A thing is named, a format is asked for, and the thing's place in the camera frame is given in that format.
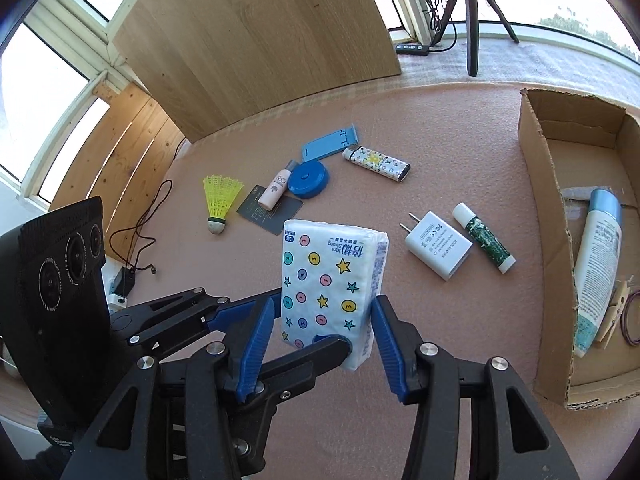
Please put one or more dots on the wooden clothespin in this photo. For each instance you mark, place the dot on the wooden clothespin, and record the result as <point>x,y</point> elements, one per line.
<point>617,310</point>

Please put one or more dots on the black card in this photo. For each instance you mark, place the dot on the black card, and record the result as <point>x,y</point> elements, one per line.
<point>280,212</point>

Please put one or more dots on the yellow shuttlecock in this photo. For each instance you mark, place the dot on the yellow shuttlecock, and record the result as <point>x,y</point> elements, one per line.
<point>220,200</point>

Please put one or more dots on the black tripod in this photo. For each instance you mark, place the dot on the black tripod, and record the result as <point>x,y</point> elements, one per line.
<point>472,20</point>

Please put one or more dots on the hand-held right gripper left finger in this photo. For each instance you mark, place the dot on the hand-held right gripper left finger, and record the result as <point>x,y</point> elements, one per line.
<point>255,345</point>

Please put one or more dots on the white wall charger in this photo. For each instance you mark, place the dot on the white wall charger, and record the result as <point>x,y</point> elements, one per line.
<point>440,245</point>

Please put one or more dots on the cardboard box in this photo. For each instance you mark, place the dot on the cardboard box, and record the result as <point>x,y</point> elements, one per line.
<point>550,210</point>

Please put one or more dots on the pine plank panel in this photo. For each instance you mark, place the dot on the pine plank panel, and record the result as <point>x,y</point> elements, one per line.
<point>125,160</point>

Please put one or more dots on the patterned tissue pack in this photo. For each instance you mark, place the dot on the patterned tissue pack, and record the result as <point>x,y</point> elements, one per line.
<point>330,270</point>

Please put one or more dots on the small pink bottle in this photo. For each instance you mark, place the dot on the small pink bottle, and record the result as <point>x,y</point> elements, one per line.
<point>275,187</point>

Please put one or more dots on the green white lip balm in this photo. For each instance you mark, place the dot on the green white lip balm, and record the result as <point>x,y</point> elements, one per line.
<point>482,237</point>

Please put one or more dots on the white patterned lighter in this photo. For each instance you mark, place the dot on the white patterned lighter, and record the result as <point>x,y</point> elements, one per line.
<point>380,164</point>

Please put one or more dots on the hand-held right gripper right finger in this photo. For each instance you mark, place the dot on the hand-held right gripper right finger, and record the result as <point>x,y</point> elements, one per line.
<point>390,345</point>

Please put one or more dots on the small black box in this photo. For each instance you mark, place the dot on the small black box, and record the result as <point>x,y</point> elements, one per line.
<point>122,281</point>

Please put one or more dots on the blue phone stand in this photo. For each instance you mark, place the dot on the blue phone stand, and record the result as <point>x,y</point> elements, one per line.
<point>325,147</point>

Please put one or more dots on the white lotion bottle blue cap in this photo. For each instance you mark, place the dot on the white lotion bottle blue cap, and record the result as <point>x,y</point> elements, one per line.
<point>595,270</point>

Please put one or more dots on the blue round tape measure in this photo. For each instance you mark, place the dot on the blue round tape measure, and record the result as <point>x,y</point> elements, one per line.
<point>310,180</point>

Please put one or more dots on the large light wooden board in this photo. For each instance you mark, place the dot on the large light wooden board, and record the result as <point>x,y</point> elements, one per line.
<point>250,35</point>

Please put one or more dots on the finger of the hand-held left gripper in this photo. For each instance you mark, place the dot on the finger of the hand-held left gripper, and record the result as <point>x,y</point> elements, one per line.
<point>300,365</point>
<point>175,310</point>

